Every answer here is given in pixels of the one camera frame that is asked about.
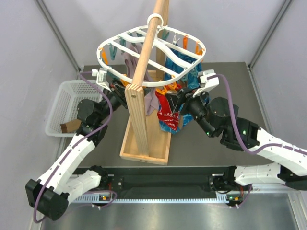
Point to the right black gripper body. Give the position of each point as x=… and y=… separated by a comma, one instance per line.
x=196, y=107

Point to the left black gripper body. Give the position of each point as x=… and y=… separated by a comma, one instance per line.
x=119, y=93

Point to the red santa christmas sock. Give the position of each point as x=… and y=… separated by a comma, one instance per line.
x=173, y=126

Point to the white oval clip hanger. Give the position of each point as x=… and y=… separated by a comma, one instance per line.
x=137, y=35

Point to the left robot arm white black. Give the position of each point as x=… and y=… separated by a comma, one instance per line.
x=54, y=191

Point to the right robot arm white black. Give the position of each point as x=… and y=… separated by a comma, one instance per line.
x=218, y=118

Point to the mauve cloth on hanger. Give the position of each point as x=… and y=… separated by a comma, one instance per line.
x=151, y=101

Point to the blue patterned cloth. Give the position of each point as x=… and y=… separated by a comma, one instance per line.
x=187, y=81

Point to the white perforated plastic basket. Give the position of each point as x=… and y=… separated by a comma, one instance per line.
x=64, y=108

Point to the wooden drying rack stand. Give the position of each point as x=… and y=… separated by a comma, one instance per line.
x=143, y=140

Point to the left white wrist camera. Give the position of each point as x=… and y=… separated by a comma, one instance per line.
x=101, y=81

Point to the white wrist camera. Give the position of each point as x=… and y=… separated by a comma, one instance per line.
x=207, y=81
x=101, y=81

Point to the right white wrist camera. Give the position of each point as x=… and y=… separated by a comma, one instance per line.
x=207, y=81

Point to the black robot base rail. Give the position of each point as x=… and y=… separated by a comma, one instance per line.
x=148, y=183

